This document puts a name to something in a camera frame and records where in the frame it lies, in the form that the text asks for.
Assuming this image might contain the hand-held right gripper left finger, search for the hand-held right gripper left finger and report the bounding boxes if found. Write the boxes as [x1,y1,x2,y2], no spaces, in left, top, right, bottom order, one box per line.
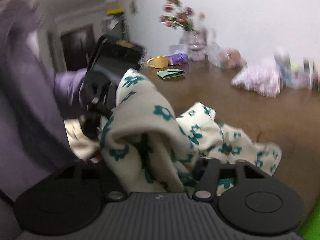
[52,160,128,202]

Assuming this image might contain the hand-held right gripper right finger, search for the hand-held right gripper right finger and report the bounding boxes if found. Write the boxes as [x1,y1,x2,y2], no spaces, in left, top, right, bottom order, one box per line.
[192,158,273,202]

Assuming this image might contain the cream garment with green flowers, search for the cream garment with green flowers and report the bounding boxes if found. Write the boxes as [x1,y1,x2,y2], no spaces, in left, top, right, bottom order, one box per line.
[64,68,282,197]

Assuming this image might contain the person's left forearm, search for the person's left forearm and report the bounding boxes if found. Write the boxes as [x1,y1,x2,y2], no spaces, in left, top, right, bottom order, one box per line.
[54,68,88,105]

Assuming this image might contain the dark shelf with yellow box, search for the dark shelf with yellow box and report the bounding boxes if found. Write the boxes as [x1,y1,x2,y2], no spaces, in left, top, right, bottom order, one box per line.
[101,8,131,43]

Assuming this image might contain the dark wooden door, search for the dark wooden door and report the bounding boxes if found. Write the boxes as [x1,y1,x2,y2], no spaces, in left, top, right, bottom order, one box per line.
[60,24,97,72]

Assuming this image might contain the yellow mug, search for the yellow mug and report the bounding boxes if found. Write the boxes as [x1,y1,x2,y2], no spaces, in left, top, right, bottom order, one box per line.
[146,55,169,68]

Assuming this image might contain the purple tissue pack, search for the purple tissue pack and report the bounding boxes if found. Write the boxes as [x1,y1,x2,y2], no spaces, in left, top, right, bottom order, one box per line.
[167,52,189,65]

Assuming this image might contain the artificial pink flowers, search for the artificial pink flowers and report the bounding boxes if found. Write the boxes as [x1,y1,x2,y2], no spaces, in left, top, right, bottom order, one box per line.
[159,0,207,33]

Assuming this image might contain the person's purple top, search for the person's purple top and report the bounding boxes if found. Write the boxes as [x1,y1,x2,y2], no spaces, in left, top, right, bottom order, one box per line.
[0,0,83,200]

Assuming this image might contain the pink floral ruffled dress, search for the pink floral ruffled dress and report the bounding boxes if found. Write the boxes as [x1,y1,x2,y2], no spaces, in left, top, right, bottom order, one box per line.
[230,62,285,98]

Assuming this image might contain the bright green object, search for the bright green object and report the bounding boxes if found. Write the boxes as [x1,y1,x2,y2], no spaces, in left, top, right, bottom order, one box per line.
[296,202,320,240]

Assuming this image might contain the clear plastic bag of snacks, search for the clear plastic bag of snacks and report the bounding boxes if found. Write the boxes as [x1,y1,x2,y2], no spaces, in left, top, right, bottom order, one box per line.
[207,42,247,68]

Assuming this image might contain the pink garment with blue trim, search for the pink garment with blue trim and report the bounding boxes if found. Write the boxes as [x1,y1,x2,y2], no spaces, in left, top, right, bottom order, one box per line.
[279,65,304,88]

